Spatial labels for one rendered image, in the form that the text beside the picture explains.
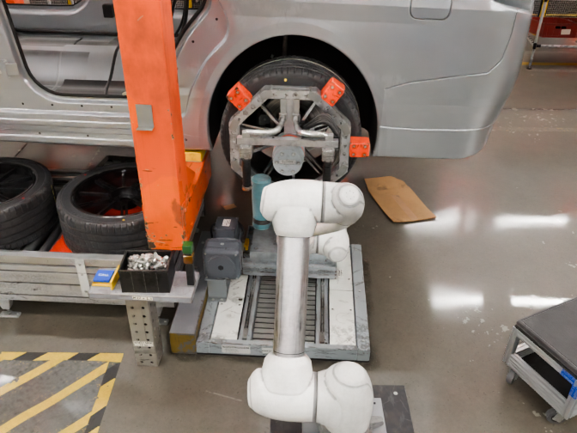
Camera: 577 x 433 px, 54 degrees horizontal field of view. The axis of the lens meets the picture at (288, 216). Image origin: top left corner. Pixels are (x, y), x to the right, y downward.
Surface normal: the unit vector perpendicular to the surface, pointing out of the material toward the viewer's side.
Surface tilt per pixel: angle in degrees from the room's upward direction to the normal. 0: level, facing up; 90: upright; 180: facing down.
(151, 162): 90
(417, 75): 90
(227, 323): 0
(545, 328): 0
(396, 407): 0
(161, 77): 90
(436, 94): 90
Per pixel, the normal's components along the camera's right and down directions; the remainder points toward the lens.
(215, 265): -0.05, 0.54
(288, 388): -0.04, -0.03
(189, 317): 0.01, -0.84
